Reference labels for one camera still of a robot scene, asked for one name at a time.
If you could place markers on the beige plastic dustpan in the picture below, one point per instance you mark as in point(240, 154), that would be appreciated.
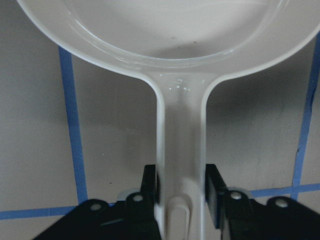
point(182, 49)

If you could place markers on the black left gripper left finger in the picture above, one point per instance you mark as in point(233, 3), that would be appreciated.
point(140, 208)

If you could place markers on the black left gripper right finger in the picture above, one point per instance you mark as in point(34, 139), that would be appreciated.
point(230, 210)

